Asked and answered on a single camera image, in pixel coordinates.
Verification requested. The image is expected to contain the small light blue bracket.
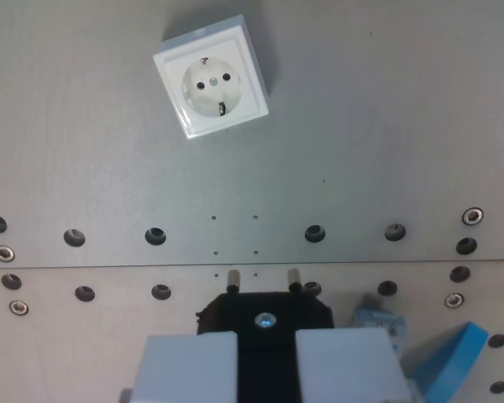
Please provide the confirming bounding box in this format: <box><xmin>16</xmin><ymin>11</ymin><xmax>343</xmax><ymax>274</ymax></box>
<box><xmin>351</xmin><ymin>295</ymin><xmax>407</xmax><ymax>359</ymax></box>

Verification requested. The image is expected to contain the large blue plastic block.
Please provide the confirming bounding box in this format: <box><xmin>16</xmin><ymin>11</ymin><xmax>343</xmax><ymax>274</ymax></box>
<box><xmin>402</xmin><ymin>321</ymin><xmax>490</xmax><ymax>403</ymax></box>

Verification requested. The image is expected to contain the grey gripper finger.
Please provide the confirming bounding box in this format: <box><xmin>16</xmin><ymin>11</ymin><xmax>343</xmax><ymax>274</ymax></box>
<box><xmin>119</xmin><ymin>331</ymin><xmax>240</xmax><ymax>403</ymax></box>
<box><xmin>295</xmin><ymin>327</ymin><xmax>413</xmax><ymax>403</ymax></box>

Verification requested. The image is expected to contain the black power plug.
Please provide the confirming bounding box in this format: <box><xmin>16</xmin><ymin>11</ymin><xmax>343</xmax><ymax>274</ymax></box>
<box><xmin>195</xmin><ymin>268</ymin><xmax>335</xmax><ymax>403</ymax></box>

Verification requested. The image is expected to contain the white wall socket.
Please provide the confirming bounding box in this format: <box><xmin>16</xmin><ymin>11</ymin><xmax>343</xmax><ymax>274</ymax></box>
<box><xmin>152</xmin><ymin>14</ymin><xmax>270</xmax><ymax>142</ymax></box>

